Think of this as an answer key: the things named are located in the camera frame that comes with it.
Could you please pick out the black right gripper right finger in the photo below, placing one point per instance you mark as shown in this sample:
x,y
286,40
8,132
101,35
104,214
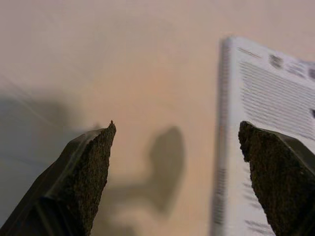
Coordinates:
x,y
280,177

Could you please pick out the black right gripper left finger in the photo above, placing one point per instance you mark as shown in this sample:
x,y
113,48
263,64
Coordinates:
x,y
78,177

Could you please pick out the white printed booklet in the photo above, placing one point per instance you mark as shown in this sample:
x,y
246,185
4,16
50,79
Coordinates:
x,y
270,98

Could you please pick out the bed with beige sheet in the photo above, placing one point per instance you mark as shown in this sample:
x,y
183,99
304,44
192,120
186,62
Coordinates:
x,y
123,61

